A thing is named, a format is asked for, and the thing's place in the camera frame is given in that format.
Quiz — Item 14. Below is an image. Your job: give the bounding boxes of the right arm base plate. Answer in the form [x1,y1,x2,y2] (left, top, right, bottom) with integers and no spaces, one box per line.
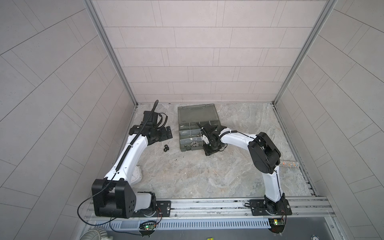
[244,199,293,216]

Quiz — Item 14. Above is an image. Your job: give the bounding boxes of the white fan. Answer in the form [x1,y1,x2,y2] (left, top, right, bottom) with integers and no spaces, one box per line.
[80,228,114,240]

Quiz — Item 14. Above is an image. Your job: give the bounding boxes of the right controller board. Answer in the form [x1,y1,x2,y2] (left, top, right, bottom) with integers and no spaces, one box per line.
[268,219,286,234]

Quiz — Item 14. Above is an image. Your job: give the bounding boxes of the grey compartment organizer box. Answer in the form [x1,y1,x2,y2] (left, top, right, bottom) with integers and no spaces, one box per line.
[178,104,221,152]

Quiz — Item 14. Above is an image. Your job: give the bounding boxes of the glitter tube with cap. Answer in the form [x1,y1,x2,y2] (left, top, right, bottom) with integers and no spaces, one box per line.
[280,161,300,169]

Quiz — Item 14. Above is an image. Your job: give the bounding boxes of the white square clock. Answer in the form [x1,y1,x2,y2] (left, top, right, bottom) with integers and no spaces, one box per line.
[130,166,143,186]

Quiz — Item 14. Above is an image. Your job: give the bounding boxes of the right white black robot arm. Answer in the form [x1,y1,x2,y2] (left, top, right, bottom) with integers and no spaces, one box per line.
[198,124,292,216]

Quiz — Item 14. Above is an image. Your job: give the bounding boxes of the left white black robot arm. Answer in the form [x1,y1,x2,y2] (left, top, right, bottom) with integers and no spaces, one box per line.
[92,110,173,219]

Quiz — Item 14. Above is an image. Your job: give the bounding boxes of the controller board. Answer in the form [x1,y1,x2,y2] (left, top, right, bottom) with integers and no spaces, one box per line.
[139,221,157,236]
[268,219,286,234]

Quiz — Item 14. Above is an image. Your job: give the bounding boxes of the aluminium rail frame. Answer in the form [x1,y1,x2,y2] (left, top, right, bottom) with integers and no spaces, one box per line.
[83,196,335,221]

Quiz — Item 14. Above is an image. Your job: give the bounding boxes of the left controller board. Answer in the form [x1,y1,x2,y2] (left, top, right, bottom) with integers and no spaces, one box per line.
[139,221,157,236]

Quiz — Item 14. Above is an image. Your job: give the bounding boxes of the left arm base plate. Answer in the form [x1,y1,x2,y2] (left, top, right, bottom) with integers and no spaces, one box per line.
[132,201,172,218]

